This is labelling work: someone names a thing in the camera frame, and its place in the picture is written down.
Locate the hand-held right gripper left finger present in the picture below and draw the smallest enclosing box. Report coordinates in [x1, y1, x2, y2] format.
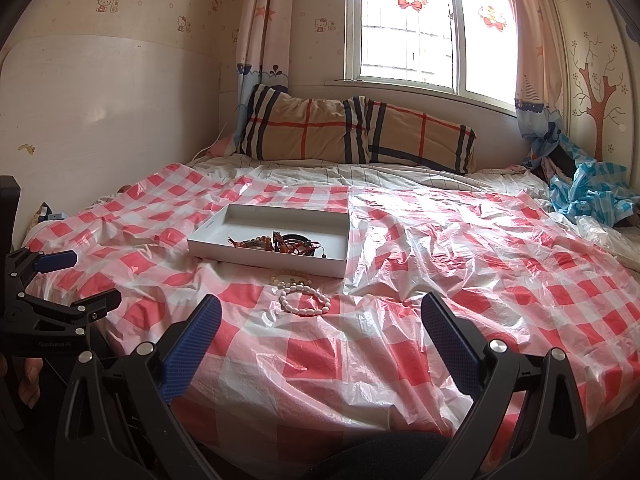
[54, 293, 224, 480]

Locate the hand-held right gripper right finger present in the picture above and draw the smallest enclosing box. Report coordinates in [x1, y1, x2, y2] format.
[421, 291, 591, 480]

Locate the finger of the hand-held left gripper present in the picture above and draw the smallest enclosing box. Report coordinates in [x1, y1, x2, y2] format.
[4, 246, 78, 297]
[12, 287, 123, 336]

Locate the white shallow cardboard box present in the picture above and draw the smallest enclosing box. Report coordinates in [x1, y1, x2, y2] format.
[187, 203, 352, 279]

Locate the person's left hand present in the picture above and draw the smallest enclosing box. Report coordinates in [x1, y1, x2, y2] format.
[17, 357, 51, 411]

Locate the red white checkered plastic sheet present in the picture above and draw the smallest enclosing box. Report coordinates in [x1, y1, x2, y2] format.
[22, 162, 640, 461]

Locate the white wooden headboard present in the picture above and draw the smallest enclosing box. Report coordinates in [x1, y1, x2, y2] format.
[0, 35, 223, 246]

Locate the clear plastic bag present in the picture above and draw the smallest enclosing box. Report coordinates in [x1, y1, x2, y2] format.
[575, 215, 640, 271]

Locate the pink cloth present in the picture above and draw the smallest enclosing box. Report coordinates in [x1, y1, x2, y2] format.
[207, 135, 238, 158]

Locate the crumpled blue plastic bag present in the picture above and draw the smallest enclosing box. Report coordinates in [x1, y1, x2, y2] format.
[547, 160, 640, 226]

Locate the black cloth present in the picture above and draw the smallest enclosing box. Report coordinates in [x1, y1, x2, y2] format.
[547, 142, 581, 178]

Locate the white framed window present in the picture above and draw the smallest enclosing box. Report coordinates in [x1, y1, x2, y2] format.
[345, 0, 521, 111]

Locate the white oval bead bracelet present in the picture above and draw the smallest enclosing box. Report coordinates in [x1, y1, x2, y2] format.
[278, 284, 332, 317]

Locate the pale yellow bead bracelet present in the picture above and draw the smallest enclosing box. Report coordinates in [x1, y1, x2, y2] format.
[269, 269, 313, 286]

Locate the brown tree wall decal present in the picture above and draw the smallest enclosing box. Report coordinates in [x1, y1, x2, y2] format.
[570, 30, 631, 161]

